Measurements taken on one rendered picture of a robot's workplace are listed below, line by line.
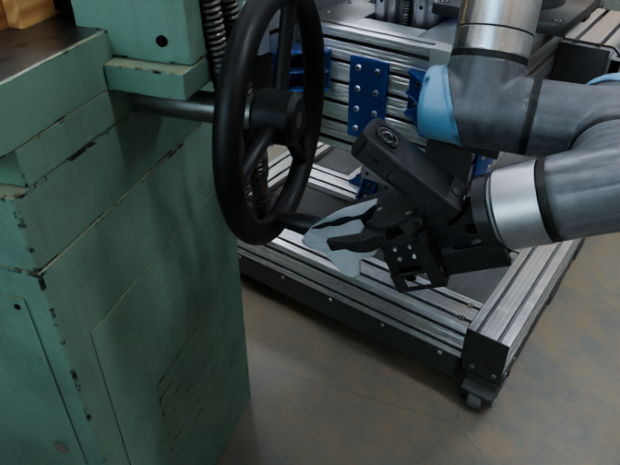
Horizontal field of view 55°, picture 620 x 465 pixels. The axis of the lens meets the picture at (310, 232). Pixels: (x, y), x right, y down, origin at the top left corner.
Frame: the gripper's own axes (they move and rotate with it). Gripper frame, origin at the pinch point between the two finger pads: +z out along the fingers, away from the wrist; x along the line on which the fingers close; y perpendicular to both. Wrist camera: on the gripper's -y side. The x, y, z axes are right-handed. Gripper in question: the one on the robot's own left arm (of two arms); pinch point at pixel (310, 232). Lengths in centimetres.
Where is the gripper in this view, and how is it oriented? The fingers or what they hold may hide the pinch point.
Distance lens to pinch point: 64.4
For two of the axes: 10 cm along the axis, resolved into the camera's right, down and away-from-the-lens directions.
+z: -8.1, 1.8, 5.6
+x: 3.6, -5.9, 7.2
